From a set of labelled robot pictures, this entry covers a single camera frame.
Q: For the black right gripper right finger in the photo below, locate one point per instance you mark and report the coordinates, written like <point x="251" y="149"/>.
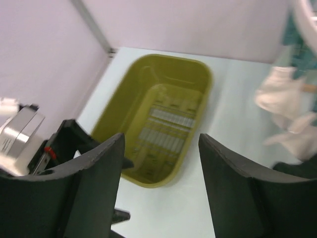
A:
<point x="248" y="200"/>

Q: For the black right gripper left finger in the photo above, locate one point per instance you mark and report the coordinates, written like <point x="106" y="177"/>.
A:
<point x="73" y="200"/>

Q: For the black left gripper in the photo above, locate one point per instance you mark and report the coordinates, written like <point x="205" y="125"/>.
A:
<point x="71" y="151"/>

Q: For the white sock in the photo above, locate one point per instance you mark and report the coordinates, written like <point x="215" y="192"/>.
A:
<point x="280" y="95"/>

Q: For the white round clip hanger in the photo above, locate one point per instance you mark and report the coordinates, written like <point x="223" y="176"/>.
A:
<point x="306" y="21"/>

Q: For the olive green plastic basket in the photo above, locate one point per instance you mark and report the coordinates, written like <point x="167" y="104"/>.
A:
<point x="158" y="106"/>

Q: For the mint green cloth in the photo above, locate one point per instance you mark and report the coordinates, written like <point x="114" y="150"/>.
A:
<point x="302" y="57"/>

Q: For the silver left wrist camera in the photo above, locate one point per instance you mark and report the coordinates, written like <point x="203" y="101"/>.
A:
<point x="19" y="141"/>

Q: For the aluminium frame post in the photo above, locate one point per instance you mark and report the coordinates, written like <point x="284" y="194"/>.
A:
<point x="94" y="28"/>

